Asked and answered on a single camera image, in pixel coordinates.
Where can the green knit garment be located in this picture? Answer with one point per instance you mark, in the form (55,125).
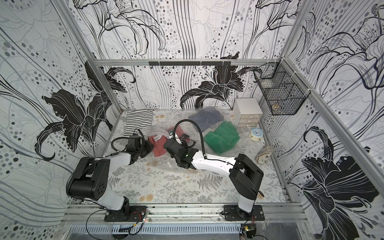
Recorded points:
(223,138)

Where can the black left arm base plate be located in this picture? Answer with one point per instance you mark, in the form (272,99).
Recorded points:
(126,214)

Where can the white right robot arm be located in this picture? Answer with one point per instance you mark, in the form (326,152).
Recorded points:
(244,174)

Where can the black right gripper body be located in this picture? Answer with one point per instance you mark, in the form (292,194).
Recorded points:
(172,147)

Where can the dark blue folded garment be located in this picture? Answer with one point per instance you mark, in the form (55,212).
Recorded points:
(206,118)

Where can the clear plastic vacuum bag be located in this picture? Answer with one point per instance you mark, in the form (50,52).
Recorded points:
(165,119)

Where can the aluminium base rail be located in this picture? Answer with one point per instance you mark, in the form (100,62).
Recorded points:
(190,213)

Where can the white slotted cable duct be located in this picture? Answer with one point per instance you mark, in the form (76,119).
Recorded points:
(157,229)

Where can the black white striped tank top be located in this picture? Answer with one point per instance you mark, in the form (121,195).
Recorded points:
(137,119)

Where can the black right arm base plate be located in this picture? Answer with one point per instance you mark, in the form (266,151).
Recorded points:
(233,213)

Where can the red garment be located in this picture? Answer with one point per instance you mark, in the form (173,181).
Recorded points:
(158,136)

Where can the white mini drawer cabinet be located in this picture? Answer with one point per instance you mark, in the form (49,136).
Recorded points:
(247,112)

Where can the black wire wall basket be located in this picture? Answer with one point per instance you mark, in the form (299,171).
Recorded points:
(282,95)

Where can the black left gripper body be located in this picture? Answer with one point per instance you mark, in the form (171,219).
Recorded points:
(144,150)

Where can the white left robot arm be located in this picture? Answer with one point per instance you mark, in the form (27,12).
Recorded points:
(89,181)

